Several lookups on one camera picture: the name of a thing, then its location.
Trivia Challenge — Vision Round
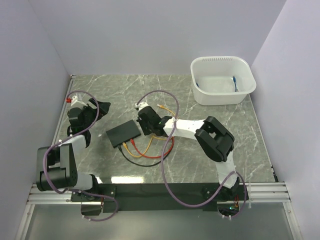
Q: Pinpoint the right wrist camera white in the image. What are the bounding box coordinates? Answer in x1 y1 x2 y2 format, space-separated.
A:
134 102 149 112

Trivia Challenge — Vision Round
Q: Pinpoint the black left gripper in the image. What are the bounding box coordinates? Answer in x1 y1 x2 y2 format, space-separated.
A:
80 97 111 130

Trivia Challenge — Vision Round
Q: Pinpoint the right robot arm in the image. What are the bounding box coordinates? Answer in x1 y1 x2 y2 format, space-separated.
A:
135 102 238 200

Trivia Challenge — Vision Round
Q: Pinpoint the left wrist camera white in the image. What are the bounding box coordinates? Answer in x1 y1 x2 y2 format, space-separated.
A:
65 93 86 108

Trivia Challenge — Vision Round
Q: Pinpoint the black network switch box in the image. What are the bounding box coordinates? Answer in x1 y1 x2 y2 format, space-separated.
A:
106 120 141 149

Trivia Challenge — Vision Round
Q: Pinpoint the orange ethernet cable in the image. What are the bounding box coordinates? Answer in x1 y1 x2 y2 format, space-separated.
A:
123 134 173 159
156 104 175 118

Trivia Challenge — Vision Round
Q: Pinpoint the red ethernet cable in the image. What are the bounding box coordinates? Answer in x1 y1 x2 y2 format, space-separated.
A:
129 137 175 160

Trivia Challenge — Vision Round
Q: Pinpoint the aluminium frame rail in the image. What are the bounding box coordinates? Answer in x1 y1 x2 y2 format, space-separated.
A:
26 182 291 205

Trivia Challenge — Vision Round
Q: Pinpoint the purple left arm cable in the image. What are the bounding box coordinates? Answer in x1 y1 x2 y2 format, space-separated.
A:
42 90 120 222

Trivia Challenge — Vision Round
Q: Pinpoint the blue ethernet cable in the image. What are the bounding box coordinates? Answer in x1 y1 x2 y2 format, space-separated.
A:
195 75 240 93

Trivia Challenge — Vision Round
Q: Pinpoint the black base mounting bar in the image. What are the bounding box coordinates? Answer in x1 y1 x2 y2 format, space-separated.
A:
70 182 249 216

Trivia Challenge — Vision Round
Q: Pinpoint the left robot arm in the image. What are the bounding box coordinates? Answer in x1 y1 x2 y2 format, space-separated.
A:
47 98 111 201

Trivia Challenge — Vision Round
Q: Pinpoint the white plastic basin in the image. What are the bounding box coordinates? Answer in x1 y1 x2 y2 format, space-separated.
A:
190 56 257 106

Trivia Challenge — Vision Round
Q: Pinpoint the black power cable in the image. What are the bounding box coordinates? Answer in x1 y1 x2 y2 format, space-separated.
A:
117 146 166 168

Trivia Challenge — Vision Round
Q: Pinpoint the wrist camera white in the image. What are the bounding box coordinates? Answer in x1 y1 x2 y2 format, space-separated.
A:
134 102 149 112
65 93 86 108

